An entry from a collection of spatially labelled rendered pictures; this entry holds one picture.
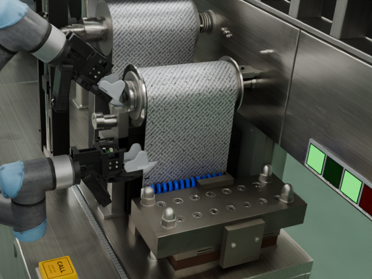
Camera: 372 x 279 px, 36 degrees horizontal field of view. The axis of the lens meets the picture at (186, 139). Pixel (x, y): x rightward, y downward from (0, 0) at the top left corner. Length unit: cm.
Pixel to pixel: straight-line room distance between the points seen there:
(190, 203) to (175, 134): 17
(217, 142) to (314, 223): 185
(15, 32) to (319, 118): 67
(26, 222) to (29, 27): 43
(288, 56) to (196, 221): 44
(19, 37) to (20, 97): 102
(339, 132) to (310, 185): 233
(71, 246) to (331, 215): 213
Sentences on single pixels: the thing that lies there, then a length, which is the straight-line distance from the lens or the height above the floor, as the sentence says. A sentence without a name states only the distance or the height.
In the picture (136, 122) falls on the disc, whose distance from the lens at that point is 137.
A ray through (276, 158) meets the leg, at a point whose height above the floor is 95.
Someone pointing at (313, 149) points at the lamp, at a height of 120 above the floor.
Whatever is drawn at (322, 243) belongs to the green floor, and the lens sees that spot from 312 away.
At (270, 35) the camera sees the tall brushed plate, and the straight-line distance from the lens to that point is 144.
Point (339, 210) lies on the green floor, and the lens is 341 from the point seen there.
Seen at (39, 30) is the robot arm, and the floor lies 143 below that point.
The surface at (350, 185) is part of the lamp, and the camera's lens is 125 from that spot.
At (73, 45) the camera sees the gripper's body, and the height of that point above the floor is 139.
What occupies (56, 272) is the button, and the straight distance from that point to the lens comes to 134.
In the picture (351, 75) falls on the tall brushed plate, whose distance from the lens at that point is 122.
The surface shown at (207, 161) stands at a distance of 148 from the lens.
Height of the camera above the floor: 180
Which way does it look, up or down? 28 degrees down
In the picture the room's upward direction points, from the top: 5 degrees clockwise
